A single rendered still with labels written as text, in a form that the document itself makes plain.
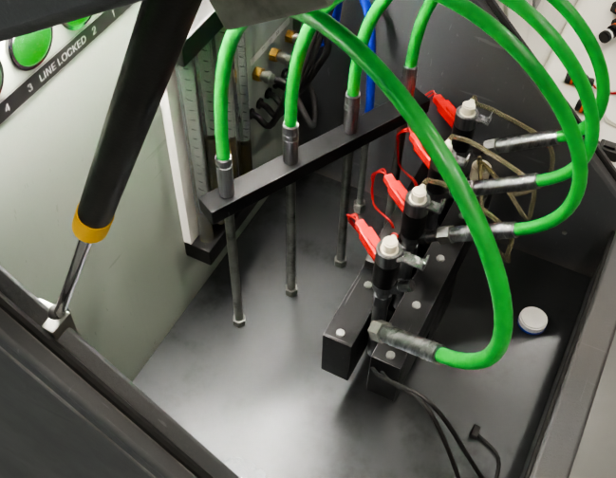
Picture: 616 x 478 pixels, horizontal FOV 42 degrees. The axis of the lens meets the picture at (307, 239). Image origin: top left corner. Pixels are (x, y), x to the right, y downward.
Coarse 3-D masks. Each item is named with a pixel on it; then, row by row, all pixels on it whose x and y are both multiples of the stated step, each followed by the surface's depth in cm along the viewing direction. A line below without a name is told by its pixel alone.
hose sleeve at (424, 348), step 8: (384, 328) 76; (392, 328) 75; (400, 328) 75; (384, 336) 75; (392, 336) 74; (400, 336) 74; (408, 336) 73; (416, 336) 72; (392, 344) 74; (400, 344) 73; (408, 344) 72; (416, 344) 71; (424, 344) 71; (432, 344) 70; (440, 344) 70; (408, 352) 73; (416, 352) 71; (424, 352) 70; (432, 352) 70; (432, 360) 70
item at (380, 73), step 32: (320, 32) 59; (224, 64) 74; (384, 64) 56; (224, 96) 78; (224, 128) 82; (416, 128) 55; (224, 160) 86; (448, 160) 55; (480, 224) 55; (480, 256) 56; (512, 320) 59; (448, 352) 68; (480, 352) 64
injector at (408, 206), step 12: (408, 192) 90; (408, 204) 88; (408, 216) 90; (420, 216) 89; (408, 228) 91; (420, 228) 91; (408, 240) 93; (420, 240) 93; (432, 240) 92; (408, 276) 99; (396, 300) 103
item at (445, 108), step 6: (438, 96) 103; (438, 102) 103; (444, 102) 102; (450, 102) 102; (438, 108) 103; (444, 108) 102; (450, 108) 101; (444, 114) 102; (450, 114) 101; (450, 120) 101
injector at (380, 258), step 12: (384, 264) 84; (396, 264) 85; (372, 276) 88; (384, 276) 86; (396, 276) 87; (384, 288) 88; (396, 288) 88; (408, 288) 87; (384, 300) 90; (372, 312) 94; (384, 312) 92; (372, 348) 99
